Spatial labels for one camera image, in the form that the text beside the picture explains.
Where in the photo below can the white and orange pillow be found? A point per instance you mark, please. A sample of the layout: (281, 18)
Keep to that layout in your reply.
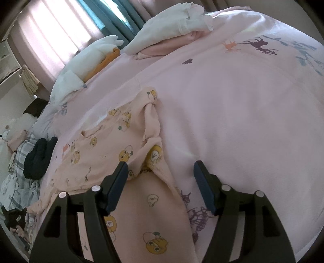
(96, 53)

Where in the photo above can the beige striped cloth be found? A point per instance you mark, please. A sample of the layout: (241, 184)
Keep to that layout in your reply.
(31, 81)

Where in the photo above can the light grey quilt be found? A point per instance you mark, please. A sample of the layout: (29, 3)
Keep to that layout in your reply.
(46, 121)

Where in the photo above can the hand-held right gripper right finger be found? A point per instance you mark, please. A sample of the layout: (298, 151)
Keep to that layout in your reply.
(203, 187)

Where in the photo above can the black stand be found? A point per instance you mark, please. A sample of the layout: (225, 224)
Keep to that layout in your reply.
(12, 217)

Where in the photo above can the pink cartoon print garment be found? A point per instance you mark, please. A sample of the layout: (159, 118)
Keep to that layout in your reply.
(141, 202)

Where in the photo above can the plain pink folded garment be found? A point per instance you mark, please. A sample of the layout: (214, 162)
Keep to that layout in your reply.
(162, 48)

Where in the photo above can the dark navy cloth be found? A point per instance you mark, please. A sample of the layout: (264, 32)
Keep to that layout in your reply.
(38, 159)

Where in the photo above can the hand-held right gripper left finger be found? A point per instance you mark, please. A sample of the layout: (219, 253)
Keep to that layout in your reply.
(117, 187)

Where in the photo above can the teal curtain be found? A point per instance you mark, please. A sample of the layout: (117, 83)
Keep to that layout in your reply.
(114, 17)

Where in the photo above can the white folded garment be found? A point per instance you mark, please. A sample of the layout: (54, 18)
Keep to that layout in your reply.
(157, 32)

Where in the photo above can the pink curtain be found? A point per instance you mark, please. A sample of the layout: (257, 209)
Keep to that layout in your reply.
(162, 4)
(55, 38)

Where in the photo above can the pink animal print bedsheet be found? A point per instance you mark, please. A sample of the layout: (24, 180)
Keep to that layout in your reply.
(227, 113)

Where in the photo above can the orange cushion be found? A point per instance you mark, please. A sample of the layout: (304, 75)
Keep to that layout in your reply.
(105, 62)

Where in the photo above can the white shelf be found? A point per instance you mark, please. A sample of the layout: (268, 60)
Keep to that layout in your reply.
(8, 60)

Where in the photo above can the plaid blanket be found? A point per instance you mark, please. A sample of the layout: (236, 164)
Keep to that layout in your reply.
(17, 182)

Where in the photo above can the dark brown cushion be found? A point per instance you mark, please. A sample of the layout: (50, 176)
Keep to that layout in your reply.
(34, 107)

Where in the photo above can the white cloth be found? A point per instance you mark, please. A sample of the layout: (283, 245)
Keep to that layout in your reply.
(65, 83)

